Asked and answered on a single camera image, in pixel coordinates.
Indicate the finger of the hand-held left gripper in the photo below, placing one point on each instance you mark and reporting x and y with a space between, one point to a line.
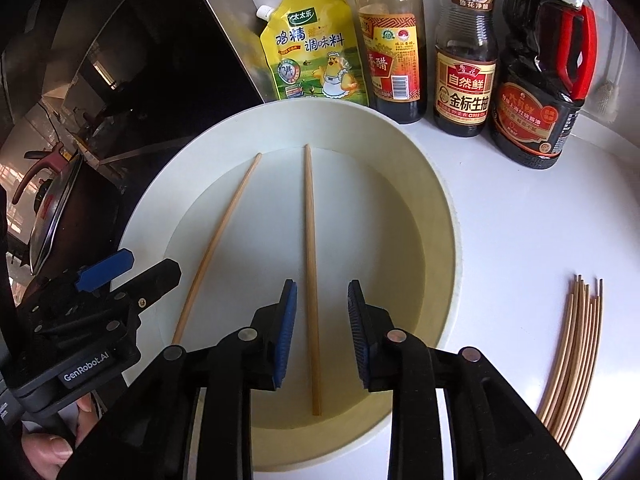
105 265
150 280

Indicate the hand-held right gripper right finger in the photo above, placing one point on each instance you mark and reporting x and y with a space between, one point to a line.
357 335

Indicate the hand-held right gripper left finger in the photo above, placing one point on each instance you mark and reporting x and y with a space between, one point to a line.
285 335

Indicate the single wooden chopstick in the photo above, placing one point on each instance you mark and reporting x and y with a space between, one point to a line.
311 260
220 245

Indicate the white round bowl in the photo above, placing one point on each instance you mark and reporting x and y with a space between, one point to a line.
380 240

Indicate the bundle of wooden chopsticks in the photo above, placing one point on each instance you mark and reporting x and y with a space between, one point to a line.
575 360

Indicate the person's left hand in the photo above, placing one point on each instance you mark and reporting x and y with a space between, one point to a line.
45 452

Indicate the dark brown cooking pot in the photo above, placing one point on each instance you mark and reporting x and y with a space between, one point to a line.
95 210

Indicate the black glass stove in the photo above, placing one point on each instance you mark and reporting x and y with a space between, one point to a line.
200 35

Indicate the soy sauce bottle brown label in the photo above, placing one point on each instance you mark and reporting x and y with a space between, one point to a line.
465 90

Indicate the yellow seasoning pouch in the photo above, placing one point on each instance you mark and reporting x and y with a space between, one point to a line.
310 55

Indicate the vinegar bottle with yellow cap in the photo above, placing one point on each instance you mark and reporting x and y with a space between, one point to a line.
395 60

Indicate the white dish brush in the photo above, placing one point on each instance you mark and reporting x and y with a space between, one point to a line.
607 97

